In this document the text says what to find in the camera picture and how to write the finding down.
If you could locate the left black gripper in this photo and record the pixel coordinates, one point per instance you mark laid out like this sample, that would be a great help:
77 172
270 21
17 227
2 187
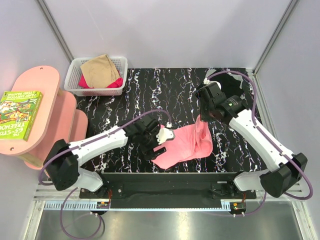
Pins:
148 152

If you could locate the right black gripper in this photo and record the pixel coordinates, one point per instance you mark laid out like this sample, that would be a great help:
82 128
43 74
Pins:
204 117

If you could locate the light pink t shirt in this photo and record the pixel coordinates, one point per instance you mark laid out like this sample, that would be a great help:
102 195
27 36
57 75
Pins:
192 141

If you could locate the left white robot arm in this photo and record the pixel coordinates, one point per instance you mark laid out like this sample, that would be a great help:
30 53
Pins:
63 163

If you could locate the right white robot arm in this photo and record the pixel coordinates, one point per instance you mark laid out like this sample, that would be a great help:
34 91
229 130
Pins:
283 167

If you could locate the folded black t shirt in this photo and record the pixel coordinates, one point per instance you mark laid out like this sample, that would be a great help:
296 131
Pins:
229 85

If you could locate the black marbled table mat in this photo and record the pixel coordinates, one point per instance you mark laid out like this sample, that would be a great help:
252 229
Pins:
173 90

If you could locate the beige t shirt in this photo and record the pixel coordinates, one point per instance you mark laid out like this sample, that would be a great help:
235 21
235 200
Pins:
99 72

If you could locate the magenta t shirt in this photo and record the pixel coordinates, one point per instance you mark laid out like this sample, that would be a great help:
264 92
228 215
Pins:
116 84

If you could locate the pink tiered shelf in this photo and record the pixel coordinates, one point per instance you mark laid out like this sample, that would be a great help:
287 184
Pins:
57 118

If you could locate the white plastic basket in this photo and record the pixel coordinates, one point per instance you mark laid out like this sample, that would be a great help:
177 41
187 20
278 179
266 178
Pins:
74 73

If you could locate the green book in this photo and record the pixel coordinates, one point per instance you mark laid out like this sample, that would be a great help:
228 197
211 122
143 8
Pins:
18 110

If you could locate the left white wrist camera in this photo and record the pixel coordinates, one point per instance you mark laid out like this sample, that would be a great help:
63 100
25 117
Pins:
166 133

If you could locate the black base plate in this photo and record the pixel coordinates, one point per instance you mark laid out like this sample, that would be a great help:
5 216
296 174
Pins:
168 191

